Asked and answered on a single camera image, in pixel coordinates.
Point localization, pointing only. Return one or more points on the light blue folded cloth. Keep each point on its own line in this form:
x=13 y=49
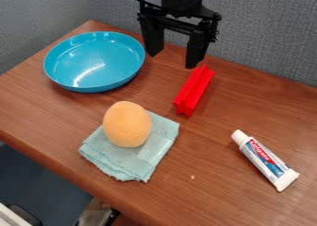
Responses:
x=131 y=164

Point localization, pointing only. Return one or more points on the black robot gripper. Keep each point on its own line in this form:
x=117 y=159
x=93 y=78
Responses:
x=184 y=16

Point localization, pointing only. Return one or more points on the white Colgate toothpaste tube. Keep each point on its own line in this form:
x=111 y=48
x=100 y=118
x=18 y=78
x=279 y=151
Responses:
x=272 y=168

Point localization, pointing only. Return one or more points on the yellow foam ball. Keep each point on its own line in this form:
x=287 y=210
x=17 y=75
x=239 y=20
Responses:
x=127 y=124

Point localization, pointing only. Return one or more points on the white object at corner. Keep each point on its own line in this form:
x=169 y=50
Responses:
x=9 y=218

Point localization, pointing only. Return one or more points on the blue plastic plate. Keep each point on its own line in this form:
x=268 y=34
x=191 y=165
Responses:
x=93 y=62

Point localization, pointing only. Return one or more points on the red star-shaped block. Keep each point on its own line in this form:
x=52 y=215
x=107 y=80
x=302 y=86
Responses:
x=192 y=89

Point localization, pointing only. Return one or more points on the grey table leg bracket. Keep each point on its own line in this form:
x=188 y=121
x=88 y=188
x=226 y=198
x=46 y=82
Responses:
x=97 y=214

